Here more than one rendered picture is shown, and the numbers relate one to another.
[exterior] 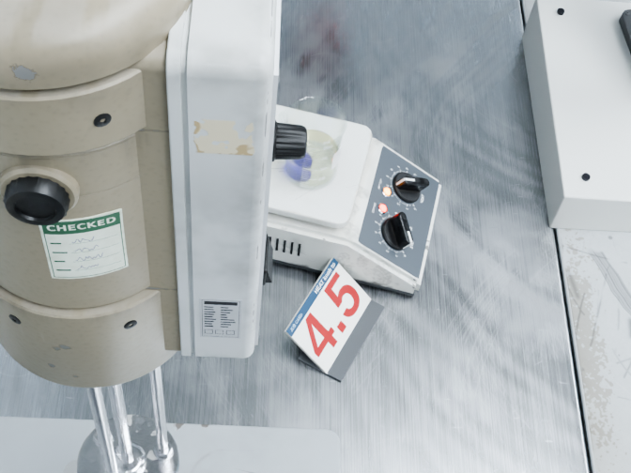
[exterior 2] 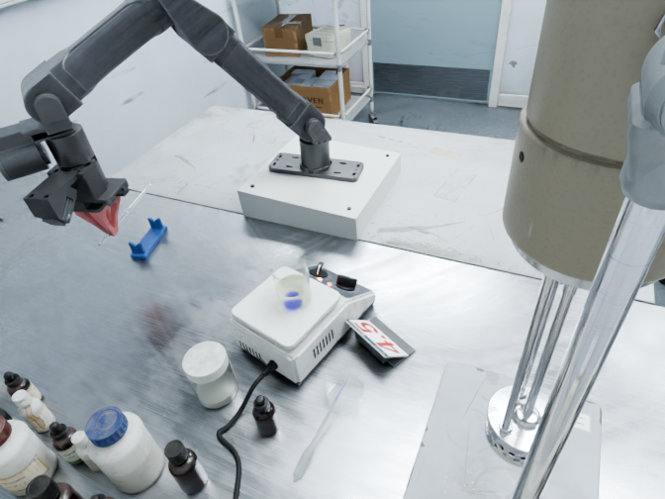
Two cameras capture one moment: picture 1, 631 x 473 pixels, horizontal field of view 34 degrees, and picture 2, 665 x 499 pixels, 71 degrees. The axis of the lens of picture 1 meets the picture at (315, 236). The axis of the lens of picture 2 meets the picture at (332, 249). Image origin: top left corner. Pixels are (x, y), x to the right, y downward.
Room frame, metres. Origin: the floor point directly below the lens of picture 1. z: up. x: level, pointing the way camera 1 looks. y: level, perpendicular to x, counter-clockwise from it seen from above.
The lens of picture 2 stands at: (0.25, 0.37, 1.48)
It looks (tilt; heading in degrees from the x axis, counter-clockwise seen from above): 40 degrees down; 306
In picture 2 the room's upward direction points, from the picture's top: 7 degrees counter-clockwise
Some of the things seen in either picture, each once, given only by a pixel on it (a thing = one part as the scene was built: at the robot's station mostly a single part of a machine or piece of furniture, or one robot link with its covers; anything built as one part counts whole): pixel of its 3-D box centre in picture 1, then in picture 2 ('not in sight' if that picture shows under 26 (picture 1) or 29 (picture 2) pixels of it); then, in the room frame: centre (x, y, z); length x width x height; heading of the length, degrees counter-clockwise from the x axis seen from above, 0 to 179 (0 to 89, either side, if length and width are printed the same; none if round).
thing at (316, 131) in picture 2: not in sight; (309, 125); (0.78, -0.34, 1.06); 0.09 x 0.06 x 0.06; 152
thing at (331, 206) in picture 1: (298, 162); (286, 304); (0.59, 0.03, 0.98); 0.12 x 0.12 x 0.01; 84
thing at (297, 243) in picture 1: (321, 196); (301, 313); (0.59, 0.00, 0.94); 0.22 x 0.13 x 0.08; 84
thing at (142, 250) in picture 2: not in sight; (146, 237); (1.00, -0.04, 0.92); 0.10 x 0.03 x 0.04; 111
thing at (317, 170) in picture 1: (310, 144); (290, 282); (0.58, 0.02, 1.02); 0.06 x 0.05 x 0.08; 97
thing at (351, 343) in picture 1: (336, 318); (380, 336); (0.47, -0.03, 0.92); 0.09 x 0.06 x 0.04; 159
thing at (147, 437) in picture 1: (117, 403); (547, 354); (0.25, 0.10, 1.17); 0.07 x 0.07 x 0.25
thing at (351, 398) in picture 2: not in sight; (344, 392); (0.47, 0.07, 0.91); 0.06 x 0.06 x 0.02
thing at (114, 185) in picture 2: not in sight; (86, 178); (0.98, 0.03, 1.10); 0.10 x 0.07 x 0.07; 21
